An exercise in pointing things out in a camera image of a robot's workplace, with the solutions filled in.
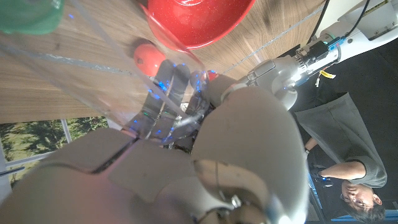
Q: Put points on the small red fruit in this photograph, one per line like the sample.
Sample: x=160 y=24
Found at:
x=149 y=59

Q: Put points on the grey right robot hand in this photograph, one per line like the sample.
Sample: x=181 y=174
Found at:
x=248 y=140

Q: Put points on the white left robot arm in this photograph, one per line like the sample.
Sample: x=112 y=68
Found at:
x=373 y=18

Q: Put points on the person in grey shirt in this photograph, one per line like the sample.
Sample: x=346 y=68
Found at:
x=342 y=130

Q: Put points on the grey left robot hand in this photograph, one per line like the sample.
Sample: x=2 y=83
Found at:
x=280 y=74

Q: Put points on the printed window forest backdrop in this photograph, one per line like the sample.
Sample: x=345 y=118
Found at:
x=37 y=133

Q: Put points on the red bowl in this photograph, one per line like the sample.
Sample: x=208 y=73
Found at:
x=199 y=21

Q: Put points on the clear spray bottle black head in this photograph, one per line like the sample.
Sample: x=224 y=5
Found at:
x=124 y=93

